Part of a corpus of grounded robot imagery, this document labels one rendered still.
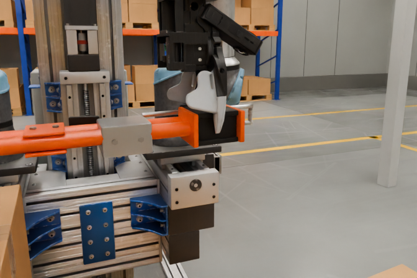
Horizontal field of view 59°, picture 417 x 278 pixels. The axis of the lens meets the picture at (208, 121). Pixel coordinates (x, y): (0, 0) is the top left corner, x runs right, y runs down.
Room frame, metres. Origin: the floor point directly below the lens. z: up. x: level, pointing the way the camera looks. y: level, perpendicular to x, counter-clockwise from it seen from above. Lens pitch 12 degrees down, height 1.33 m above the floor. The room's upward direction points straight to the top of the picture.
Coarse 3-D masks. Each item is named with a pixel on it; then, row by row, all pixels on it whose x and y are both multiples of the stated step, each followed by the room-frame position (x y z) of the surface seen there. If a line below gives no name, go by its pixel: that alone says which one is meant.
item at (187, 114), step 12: (180, 108) 0.58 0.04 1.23; (228, 108) 0.57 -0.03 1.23; (192, 120) 0.52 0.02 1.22; (204, 120) 0.54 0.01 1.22; (228, 120) 0.55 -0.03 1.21; (240, 120) 0.55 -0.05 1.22; (192, 132) 0.52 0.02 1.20; (204, 132) 0.54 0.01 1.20; (228, 132) 0.55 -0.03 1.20; (240, 132) 0.55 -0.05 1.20; (192, 144) 0.52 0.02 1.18; (204, 144) 0.53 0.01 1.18
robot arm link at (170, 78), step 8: (160, 72) 1.05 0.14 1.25; (168, 72) 1.04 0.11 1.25; (176, 72) 1.04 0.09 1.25; (160, 80) 1.05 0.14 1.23; (168, 80) 1.04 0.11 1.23; (176, 80) 1.04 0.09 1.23; (160, 88) 1.05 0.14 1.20; (168, 88) 1.04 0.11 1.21; (160, 96) 1.05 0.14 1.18; (160, 104) 1.05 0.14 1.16; (168, 104) 1.04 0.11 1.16; (176, 104) 1.04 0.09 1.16; (184, 104) 1.05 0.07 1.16
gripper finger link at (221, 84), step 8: (216, 48) 0.54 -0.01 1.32; (216, 56) 0.53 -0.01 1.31; (216, 64) 0.53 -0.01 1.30; (224, 64) 0.53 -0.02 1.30; (216, 72) 0.53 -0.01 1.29; (224, 72) 0.53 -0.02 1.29; (216, 80) 0.53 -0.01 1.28; (224, 80) 0.53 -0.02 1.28; (216, 88) 0.53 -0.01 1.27; (224, 88) 0.53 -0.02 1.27
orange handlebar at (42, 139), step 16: (32, 128) 0.47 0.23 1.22; (48, 128) 0.48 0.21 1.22; (64, 128) 0.48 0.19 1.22; (80, 128) 0.51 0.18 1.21; (96, 128) 0.52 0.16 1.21; (160, 128) 0.51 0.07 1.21; (176, 128) 0.52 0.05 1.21; (0, 144) 0.44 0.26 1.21; (16, 144) 0.44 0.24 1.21; (32, 144) 0.45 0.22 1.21; (48, 144) 0.45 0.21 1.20; (64, 144) 0.46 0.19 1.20; (80, 144) 0.47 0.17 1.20; (96, 144) 0.48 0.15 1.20
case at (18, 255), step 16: (0, 192) 0.60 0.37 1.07; (16, 192) 0.60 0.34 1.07; (0, 208) 0.54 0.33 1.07; (16, 208) 0.55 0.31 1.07; (0, 224) 0.49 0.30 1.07; (16, 224) 0.53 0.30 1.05; (0, 240) 0.44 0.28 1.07; (16, 240) 0.51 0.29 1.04; (0, 256) 0.41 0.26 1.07; (16, 256) 0.49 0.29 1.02; (0, 272) 0.38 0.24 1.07; (16, 272) 0.48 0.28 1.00
